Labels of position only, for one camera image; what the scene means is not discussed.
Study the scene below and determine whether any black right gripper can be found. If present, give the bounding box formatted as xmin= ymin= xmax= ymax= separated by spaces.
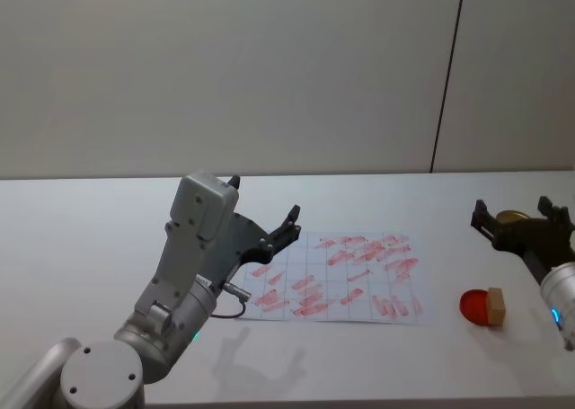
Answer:
xmin=470 ymin=195 xmax=575 ymax=282

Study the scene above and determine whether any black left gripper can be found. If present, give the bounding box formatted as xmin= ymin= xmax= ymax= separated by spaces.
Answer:
xmin=209 ymin=173 xmax=302 ymax=289

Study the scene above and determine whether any gold round tin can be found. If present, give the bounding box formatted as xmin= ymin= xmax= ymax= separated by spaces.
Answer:
xmin=495 ymin=209 xmax=532 ymax=224

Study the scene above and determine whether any gridded paper with red marks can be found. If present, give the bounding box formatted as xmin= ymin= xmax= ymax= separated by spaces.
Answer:
xmin=234 ymin=231 xmax=439 ymax=327

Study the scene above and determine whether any thin dark cable, silver plug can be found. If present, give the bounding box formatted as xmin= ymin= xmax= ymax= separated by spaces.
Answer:
xmin=209 ymin=280 xmax=253 ymax=319

